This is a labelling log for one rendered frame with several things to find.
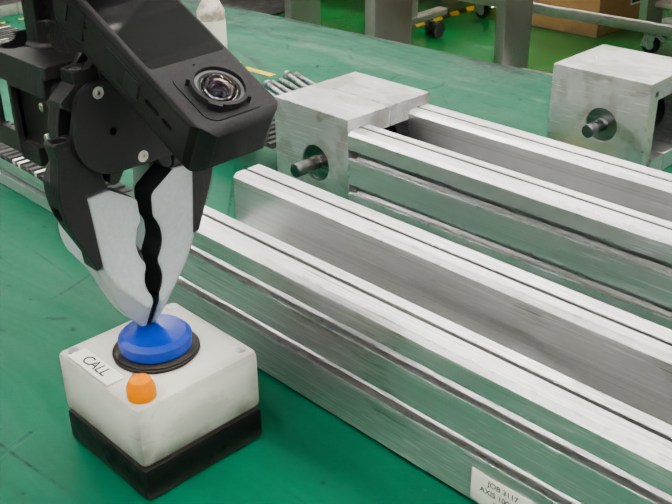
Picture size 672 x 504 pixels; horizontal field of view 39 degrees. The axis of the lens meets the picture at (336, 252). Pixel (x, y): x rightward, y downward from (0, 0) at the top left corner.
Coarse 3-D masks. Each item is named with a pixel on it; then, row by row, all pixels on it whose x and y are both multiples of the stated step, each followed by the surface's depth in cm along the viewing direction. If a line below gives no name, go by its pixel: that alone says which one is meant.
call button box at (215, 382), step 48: (96, 336) 54; (192, 336) 53; (96, 384) 50; (192, 384) 49; (240, 384) 52; (96, 432) 52; (144, 432) 48; (192, 432) 50; (240, 432) 53; (144, 480) 49
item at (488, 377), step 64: (256, 192) 67; (320, 192) 65; (192, 256) 62; (256, 256) 57; (320, 256) 64; (384, 256) 59; (448, 256) 56; (256, 320) 61; (320, 320) 54; (384, 320) 50; (448, 320) 50; (512, 320) 53; (576, 320) 50; (640, 320) 49; (320, 384) 56; (384, 384) 52; (448, 384) 49; (512, 384) 45; (576, 384) 44; (640, 384) 48; (448, 448) 49; (512, 448) 46; (576, 448) 44; (640, 448) 40
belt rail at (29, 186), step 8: (0, 160) 87; (0, 168) 89; (8, 168) 86; (16, 168) 85; (0, 176) 88; (8, 176) 87; (16, 176) 87; (24, 176) 84; (32, 176) 83; (8, 184) 88; (16, 184) 86; (24, 184) 86; (32, 184) 84; (40, 184) 82; (24, 192) 86; (32, 192) 84; (40, 192) 84; (32, 200) 85; (40, 200) 84; (48, 208) 83
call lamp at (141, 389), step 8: (136, 376) 48; (144, 376) 48; (128, 384) 48; (136, 384) 47; (144, 384) 48; (152, 384) 48; (128, 392) 48; (136, 392) 47; (144, 392) 47; (152, 392) 48; (128, 400) 48; (136, 400) 48; (144, 400) 48; (152, 400) 48
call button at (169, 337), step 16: (160, 320) 52; (176, 320) 52; (128, 336) 51; (144, 336) 51; (160, 336) 51; (176, 336) 51; (128, 352) 50; (144, 352) 50; (160, 352) 50; (176, 352) 50
